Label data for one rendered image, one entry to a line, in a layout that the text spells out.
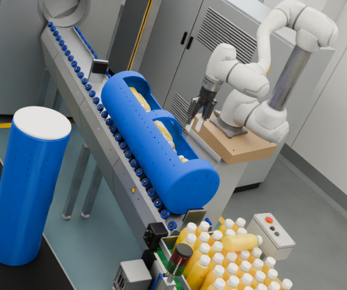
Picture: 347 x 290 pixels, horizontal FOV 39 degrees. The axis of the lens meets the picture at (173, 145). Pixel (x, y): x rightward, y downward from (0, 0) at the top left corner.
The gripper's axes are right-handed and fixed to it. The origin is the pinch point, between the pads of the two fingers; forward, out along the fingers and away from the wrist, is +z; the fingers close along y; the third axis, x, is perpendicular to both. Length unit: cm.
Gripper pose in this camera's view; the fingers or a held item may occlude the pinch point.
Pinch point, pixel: (194, 125)
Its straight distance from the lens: 229.1
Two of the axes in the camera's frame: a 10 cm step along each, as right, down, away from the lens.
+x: 4.3, 6.0, -6.8
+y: -8.4, -0.1, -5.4
